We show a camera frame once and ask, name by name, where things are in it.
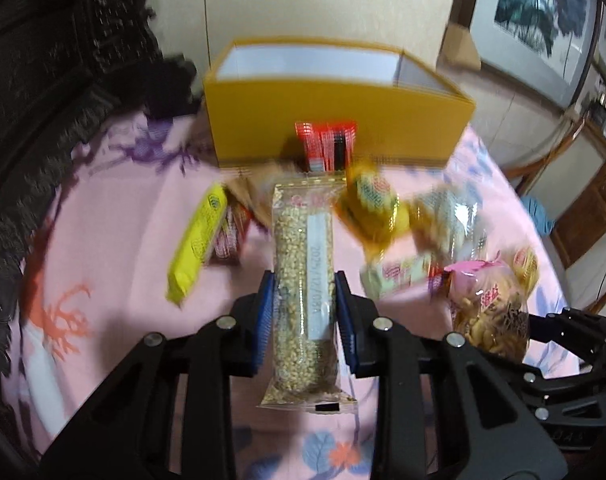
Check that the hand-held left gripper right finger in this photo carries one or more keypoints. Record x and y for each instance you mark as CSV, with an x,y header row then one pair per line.
x,y
344,320

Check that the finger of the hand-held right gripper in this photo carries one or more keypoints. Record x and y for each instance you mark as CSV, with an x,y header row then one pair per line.
x,y
558,387
578,330

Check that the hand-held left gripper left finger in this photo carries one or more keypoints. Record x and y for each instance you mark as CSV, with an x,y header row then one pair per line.
x,y
264,320

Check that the clear grain bar packet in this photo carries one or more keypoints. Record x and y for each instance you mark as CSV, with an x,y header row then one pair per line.
x,y
295,280

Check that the pink clear snack packet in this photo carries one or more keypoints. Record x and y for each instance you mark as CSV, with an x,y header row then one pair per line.
x,y
488,315

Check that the yellow snack bar packet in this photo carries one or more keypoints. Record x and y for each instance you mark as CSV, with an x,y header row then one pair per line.
x,y
198,245

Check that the yellow cardboard box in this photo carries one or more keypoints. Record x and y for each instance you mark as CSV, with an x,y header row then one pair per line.
x,y
333,110

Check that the green white snack packet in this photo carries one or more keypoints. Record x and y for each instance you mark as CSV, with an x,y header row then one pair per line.
x,y
398,275

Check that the round cookie packet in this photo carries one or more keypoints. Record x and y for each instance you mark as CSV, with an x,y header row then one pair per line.
x,y
527,265

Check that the wooden cabinet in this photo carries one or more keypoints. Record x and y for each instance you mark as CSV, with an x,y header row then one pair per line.
x,y
593,220

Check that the gold green snack packet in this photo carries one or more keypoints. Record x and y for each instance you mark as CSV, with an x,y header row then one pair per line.
x,y
375,210

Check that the blue cloth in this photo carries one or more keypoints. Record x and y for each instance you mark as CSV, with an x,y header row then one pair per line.
x,y
540,215

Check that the beige snack packet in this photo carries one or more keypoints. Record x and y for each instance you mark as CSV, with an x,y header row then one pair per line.
x,y
248,190

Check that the pink deer print sheet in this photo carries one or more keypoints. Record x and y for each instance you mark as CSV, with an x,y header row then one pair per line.
x,y
123,240

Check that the wooden chair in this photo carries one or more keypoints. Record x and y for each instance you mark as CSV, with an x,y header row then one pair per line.
x,y
558,155

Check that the cardboard corner protector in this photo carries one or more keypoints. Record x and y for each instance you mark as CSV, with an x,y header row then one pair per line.
x,y
458,47

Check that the dark carved wooden bench back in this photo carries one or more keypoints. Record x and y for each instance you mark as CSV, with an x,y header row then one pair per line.
x,y
58,85

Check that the framed lotus painting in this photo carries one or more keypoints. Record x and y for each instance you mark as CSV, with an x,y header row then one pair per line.
x,y
538,20

